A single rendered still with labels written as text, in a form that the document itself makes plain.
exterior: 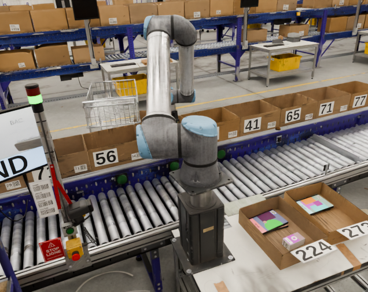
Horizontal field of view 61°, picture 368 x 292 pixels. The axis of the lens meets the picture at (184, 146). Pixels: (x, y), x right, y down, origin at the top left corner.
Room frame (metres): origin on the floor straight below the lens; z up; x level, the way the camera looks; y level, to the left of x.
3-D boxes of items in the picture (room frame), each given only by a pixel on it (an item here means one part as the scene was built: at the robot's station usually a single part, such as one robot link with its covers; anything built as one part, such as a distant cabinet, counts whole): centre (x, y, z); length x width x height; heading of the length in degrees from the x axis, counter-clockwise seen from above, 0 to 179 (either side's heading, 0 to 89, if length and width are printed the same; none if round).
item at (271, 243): (1.28, -0.49, 0.80); 0.38 x 0.28 x 0.10; 22
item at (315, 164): (2.13, -0.95, 0.72); 0.52 x 0.05 x 0.05; 22
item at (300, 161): (2.11, -0.89, 0.72); 0.52 x 0.05 x 0.05; 22
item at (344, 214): (1.41, -0.79, 0.80); 0.38 x 0.28 x 0.10; 18
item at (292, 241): (1.20, -0.55, 0.78); 0.10 x 0.06 x 0.05; 115
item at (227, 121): (2.32, -0.21, 0.96); 0.39 x 0.29 x 0.17; 112
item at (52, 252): (1.16, 0.64, 0.85); 0.16 x 0.01 x 0.13; 112
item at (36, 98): (1.22, 0.59, 1.62); 0.05 x 0.05 x 0.06
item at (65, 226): (1.18, 0.58, 0.95); 0.07 x 0.03 x 0.07; 112
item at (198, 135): (1.20, -0.06, 1.40); 0.17 x 0.15 x 0.18; 90
